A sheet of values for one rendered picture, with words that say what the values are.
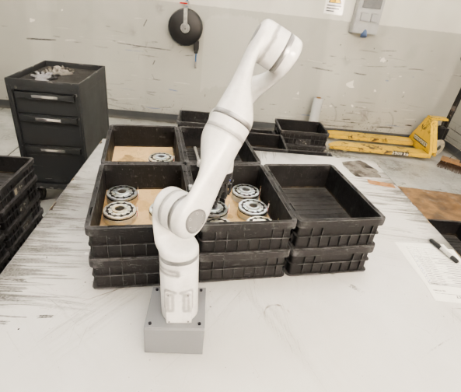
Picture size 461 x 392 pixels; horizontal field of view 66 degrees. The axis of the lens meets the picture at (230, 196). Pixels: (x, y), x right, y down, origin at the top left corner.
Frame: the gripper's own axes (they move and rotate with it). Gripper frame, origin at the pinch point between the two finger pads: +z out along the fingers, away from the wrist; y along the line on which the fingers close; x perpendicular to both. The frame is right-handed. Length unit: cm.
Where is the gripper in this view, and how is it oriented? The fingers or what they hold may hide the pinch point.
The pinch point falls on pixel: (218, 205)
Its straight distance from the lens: 123.5
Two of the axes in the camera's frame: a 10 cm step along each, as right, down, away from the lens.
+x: -8.2, -3.5, 4.5
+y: 5.6, -3.7, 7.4
